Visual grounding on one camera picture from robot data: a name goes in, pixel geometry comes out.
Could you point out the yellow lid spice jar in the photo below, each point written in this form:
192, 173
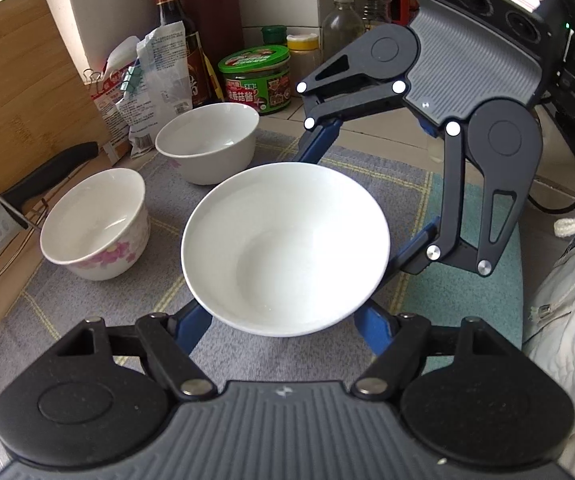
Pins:
304, 57

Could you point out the bamboo cutting board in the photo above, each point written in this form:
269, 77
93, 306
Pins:
44, 105

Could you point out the green lid sauce jar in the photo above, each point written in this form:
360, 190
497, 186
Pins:
258, 77

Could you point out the plain white bowl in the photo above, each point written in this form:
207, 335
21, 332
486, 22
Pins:
210, 144

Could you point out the santoku kitchen knife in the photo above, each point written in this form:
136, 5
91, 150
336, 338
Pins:
50, 173

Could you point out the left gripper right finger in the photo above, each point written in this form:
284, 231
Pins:
397, 343

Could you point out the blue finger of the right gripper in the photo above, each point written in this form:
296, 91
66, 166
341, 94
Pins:
324, 119
440, 241

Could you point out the red printed snack bag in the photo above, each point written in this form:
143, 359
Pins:
106, 93

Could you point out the red cap clear bottle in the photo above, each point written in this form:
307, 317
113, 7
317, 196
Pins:
340, 28

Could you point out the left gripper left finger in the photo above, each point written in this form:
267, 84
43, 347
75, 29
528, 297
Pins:
167, 342

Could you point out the dark knife block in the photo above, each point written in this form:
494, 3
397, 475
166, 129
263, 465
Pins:
219, 23

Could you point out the crumpled white food bag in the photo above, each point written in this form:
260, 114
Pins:
156, 85

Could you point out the white bowl pink flowers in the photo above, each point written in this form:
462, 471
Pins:
99, 228

